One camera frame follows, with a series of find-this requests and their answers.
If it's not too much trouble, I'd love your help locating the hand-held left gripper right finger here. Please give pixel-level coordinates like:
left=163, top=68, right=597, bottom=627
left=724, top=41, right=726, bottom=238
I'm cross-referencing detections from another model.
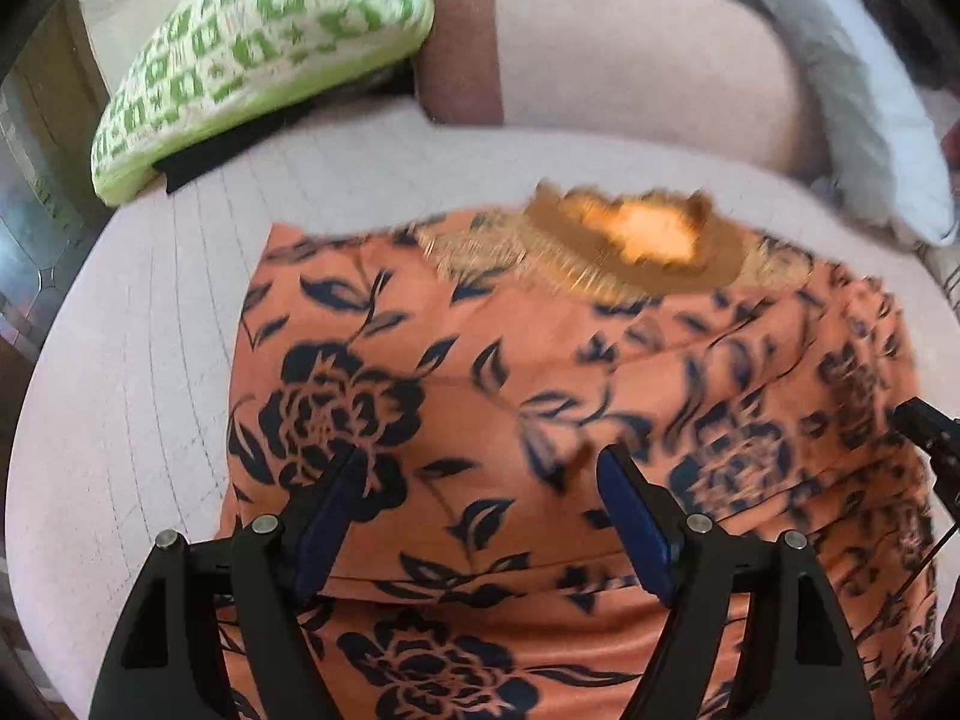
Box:
left=595, top=444, right=875, bottom=720

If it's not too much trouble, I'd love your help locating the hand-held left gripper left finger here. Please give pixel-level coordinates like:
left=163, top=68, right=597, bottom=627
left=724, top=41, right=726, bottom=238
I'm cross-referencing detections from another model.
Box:
left=90, top=444, right=370, bottom=720

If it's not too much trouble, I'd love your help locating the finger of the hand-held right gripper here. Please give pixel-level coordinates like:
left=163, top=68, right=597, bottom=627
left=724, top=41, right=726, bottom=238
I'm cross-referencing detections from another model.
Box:
left=892, top=397, right=960, bottom=515

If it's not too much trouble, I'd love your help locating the orange floral garment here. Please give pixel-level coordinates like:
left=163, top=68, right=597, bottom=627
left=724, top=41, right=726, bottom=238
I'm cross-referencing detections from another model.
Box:
left=214, top=184, right=947, bottom=720

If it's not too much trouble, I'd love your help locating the white pillow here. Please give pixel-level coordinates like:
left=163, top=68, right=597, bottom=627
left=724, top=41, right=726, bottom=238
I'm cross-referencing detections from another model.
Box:
left=716, top=0, right=959, bottom=247

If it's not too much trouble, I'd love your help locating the black cloth strip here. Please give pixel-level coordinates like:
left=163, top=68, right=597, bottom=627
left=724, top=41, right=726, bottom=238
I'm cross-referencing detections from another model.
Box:
left=154, top=60, right=417, bottom=196

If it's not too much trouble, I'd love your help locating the pink bolster cushion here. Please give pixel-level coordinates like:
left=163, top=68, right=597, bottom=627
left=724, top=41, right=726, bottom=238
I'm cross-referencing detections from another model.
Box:
left=415, top=0, right=820, bottom=182

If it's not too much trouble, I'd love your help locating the green patterned cushion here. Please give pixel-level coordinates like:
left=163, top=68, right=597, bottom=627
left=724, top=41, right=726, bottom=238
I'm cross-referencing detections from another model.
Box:
left=90, top=0, right=437, bottom=207

